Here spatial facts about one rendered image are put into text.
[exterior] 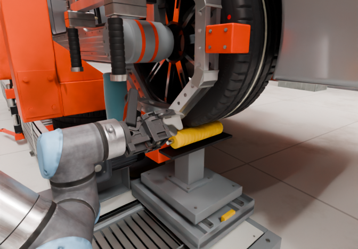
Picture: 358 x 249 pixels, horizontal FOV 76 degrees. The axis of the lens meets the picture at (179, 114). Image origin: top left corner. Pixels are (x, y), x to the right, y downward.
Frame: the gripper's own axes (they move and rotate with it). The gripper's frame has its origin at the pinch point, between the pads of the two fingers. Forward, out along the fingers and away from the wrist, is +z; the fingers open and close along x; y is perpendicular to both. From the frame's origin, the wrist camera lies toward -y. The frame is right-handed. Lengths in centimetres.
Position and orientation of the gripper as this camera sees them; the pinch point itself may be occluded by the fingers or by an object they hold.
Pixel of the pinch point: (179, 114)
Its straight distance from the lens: 68.2
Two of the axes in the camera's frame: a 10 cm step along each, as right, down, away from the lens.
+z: 7.7, -1.7, 6.2
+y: 4.6, 8.3, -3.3
